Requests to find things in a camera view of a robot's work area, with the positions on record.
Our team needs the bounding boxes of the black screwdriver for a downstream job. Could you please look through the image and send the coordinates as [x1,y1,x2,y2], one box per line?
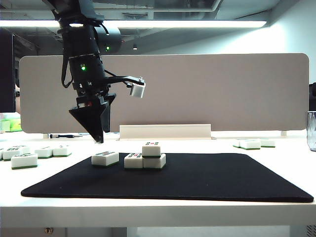
[49,133,83,139]

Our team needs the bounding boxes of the black background equipment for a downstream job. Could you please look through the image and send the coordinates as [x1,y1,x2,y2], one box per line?
[308,82,316,112]

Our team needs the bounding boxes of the black cloth mat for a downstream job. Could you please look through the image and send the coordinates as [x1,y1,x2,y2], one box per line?
[20,152,315,203]

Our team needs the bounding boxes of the light green tissue pack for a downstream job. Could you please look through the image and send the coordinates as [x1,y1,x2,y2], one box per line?
[0,118,22,133]

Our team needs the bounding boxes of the black camera cable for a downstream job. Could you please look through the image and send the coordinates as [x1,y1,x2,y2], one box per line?
[103,69,118,79]

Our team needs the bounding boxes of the ceiling light strip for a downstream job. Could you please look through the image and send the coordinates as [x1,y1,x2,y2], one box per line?
[0,19,268,30]

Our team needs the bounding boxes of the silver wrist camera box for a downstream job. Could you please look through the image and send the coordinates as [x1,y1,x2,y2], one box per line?
[129,78,147,99]

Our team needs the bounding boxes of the red-marked bamboo mahjong tile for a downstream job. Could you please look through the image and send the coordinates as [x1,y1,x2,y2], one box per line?
[123,153,144,170]

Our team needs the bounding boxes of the clear drinking glass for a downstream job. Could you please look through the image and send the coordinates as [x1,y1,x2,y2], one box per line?
[307,111,316,151]

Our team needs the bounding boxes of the bird one-bamboo mahjong tile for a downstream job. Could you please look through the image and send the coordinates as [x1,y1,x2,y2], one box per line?
[10,153,39,170]

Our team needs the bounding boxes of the six-bamboo mahjong tile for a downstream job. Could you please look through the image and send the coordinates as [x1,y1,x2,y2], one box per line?
[2,147,25,161]
[14,145,32,155]

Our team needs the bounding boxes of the desk divider panel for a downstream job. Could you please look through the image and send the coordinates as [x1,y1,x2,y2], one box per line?
[19,53,311,134]

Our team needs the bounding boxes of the two-bamboo mahjong tile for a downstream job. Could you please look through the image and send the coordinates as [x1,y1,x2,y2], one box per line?
[34,147,54,159]

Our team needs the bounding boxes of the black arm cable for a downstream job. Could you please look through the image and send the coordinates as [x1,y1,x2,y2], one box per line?
[60,53,76,89]

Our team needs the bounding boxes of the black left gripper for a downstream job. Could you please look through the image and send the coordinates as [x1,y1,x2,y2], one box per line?
[68,77,117,144]

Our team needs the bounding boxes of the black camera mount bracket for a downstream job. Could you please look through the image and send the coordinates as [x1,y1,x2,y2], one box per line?
[107,75,144,87]

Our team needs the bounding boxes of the three-bamboo mahjong tile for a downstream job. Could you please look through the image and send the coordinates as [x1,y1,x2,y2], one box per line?
[52,145,72,158]

